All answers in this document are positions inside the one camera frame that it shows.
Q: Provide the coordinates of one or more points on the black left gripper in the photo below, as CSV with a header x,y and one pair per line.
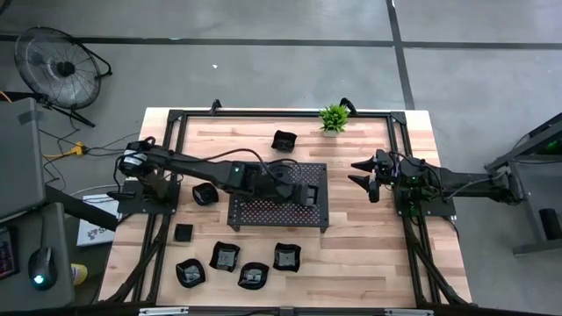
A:
x,y
285,191

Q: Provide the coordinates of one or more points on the white printed cardboard box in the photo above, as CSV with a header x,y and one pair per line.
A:
x,y
94,232

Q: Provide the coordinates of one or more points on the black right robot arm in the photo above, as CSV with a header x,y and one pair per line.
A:
x,y
461,182

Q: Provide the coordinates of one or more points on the grey box with tape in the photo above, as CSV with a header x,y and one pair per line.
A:
x,y
19,167

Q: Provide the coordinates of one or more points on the black aluminium table frame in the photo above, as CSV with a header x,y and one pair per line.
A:
x,y
373,115

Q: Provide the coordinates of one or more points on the small square black plate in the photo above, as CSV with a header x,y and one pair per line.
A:
x,y
312,196
183,232

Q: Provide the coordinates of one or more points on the black metal floor fan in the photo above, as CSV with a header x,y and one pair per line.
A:
x,y
66,69

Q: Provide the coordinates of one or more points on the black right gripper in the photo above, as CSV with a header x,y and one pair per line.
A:
x,y
385,169

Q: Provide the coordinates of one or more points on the round wavy black plate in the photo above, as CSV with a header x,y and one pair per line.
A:
x,y
190,273
281,174
205,195
253,275

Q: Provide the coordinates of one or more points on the black box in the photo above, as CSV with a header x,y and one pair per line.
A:
x,y
551,224

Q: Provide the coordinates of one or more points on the grey metal stand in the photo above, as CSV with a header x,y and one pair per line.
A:
x,y
524,188

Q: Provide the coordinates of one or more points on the black desk support beam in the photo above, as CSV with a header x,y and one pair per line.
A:
x,y
83,210

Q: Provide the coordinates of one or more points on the silver metal bracket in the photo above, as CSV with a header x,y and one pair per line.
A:
x,y
163,311
408,313

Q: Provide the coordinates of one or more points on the yellow white cup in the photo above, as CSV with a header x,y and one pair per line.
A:
x,y
79,274

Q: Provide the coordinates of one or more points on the green plant in white pot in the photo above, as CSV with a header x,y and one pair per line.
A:
x,y
334,117

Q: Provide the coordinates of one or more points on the square flared black plate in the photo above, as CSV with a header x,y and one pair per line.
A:
x,y
283,141
286,257
225,256

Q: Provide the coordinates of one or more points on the black perforated metal shelf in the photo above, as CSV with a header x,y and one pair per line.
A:
x,y
281,215

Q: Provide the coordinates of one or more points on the grey desk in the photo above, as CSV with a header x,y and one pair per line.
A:
x,y
57,237

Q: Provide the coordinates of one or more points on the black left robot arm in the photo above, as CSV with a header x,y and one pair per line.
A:
x,y
193,167

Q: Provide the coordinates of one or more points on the black computer mouse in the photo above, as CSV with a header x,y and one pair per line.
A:
x,y
42,267

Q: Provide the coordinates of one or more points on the black keyboard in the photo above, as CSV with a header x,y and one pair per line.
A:
x,y
5,259

